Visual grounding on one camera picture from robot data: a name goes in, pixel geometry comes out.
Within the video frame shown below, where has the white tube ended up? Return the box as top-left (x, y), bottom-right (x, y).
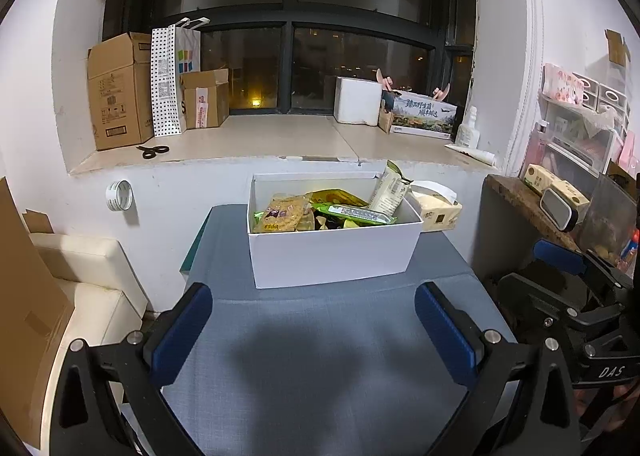
top-left (444, 143), bottom-right (497, 167)

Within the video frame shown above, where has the flat cardboard sheet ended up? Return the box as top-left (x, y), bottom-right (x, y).
top-left (0, 176), bottom-right (77, 450)

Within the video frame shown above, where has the clear plastic drawer organizer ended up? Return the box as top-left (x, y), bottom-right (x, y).
top-left (537, 70), bottom-right (629, 187)

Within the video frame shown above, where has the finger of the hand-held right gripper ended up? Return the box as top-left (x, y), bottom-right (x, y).
top-left (533, 239), bottom-right (637, 289)
top-left (500, 273), bottom-right (622, 333)

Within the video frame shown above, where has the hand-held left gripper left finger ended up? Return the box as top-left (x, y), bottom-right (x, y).
top-left (50, 282), bottom-right (215, 456)

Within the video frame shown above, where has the landscape print box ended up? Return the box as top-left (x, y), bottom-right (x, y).
top-left (389, 90), bottom-right (459, 139)

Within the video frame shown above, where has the cream tissue box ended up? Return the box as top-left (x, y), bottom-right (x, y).
top-left (520, 163), bottom-right (591, 209)

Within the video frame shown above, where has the small open cardboard box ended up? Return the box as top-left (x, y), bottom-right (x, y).
top-left (179, 68), bottom-right (231, 129)

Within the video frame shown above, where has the white tape roll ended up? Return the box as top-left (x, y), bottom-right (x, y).
top-left (104, 179), bottom-right (135, 212)

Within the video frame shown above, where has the pink floral packet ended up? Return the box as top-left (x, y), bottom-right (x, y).
top-left (542, 62), bottom-right (591, 107)

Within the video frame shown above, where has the dotted white paper bag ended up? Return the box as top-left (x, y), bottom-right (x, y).
top-left (149, 16), bottom-right (202, 138)

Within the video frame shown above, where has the large cardboard box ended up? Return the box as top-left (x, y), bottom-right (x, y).
top-left (87, 32), bottom-right (156, 152)

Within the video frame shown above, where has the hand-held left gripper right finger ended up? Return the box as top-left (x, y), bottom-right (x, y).
top-left (415, 281), bottom-right (584, 456)

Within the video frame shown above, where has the yellow tissue pack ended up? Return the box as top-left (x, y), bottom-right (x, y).
top-left (405, 180), bottom-right (464, 233)

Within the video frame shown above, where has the yellow-brown snack packet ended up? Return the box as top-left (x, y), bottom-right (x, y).
top-left (259, 193), bottom-right (314, 233)

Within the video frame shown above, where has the brown stone shelf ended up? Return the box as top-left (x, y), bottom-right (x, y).
top-left (487, 174), bottom-right (592, 243)

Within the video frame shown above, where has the yellow snack packet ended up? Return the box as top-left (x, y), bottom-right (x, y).
top-left (307, 189), bottom-right (372, 209)

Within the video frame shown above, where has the white black-framed device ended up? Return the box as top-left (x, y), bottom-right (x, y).
top-left (539, 185), bottom-right (581, 232)

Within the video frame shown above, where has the blue-grey tablecloth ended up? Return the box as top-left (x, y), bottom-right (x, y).
top-left (161, 204), bottom-right (519, 456)

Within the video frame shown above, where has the white cushioned seat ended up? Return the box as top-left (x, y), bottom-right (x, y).
top-left (29, 233), bottom-right (149, 379)

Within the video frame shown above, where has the white foam box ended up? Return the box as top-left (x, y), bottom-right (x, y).
top-left (333, 76), bottom-right (386, 127)

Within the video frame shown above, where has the white bottle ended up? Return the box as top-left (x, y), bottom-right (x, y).
top-left (454, 106), bottom-right (481, 149)

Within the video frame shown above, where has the brown cardboard wall piece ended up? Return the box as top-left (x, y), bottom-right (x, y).
top-left (604, 28), bottom-right (632, 69)

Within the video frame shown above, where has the clear snack container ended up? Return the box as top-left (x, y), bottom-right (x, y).
top-left (582, 173), bottom-right (639, 263)

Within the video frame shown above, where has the green white-label snack packet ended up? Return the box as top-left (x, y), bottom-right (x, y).
top-left (312, 202), bottom-right (399, 227)

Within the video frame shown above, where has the tall cream snack bag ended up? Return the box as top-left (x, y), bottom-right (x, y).
top-left (368, 160), bottom-right (415, 217)

